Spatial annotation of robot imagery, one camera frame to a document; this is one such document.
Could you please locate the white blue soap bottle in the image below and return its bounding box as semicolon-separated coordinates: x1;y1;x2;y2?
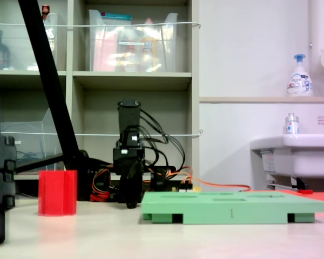
286;53;314;97

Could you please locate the red cross columnar block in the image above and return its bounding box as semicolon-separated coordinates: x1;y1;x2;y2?
38;169;78;216

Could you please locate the clear slanted plastic bin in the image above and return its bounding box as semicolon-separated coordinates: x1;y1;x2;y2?
0;107;65;175

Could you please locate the black arm wire bundle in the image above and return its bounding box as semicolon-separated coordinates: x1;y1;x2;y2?
139;107;170;173

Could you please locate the green shape hole board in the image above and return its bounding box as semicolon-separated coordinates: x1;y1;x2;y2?
141;190;324;224

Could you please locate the thin orange wire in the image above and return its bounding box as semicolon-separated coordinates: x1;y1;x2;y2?
175;166;251;193

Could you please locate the teal topped pack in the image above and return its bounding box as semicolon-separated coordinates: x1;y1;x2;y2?
102;12;132;25

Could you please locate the black cable white marker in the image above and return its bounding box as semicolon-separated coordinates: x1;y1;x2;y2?
151;132;186;176

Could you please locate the dark glass bottle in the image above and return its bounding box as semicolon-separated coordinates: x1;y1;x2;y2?
0;29;11;70

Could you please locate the small clear sanitizer bottle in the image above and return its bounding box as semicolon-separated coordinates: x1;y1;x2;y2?
284;113;300;135

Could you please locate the yellow pink-capped bottle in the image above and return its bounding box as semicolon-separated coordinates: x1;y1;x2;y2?
139;18;163;72

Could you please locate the black tripod brace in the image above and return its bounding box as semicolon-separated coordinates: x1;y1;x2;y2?
15;153;67;174

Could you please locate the white shelf cord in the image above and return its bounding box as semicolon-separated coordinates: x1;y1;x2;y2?
0;22;201;29
0;129;204;137

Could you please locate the white sink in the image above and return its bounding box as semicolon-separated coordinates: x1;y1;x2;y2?
249;133;324;189

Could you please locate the black red table clamp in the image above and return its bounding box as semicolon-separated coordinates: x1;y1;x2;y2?
90;188;117;202
150;166;176;193

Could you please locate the orange red wire bundle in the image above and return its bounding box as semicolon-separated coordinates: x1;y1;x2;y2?
91;166;117;202

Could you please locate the white wall pipe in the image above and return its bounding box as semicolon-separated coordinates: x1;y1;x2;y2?
309;0;324;54

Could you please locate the large clear storage bin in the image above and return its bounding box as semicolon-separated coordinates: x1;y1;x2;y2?
88;9;179;73

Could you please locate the notched black stack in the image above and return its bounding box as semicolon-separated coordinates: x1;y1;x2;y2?
0;134;17;246

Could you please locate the beige shelf unit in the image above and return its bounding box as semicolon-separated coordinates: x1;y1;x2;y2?
0;0;201;200

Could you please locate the pink paper pack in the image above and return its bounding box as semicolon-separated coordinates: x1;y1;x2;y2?
93;30;119;72

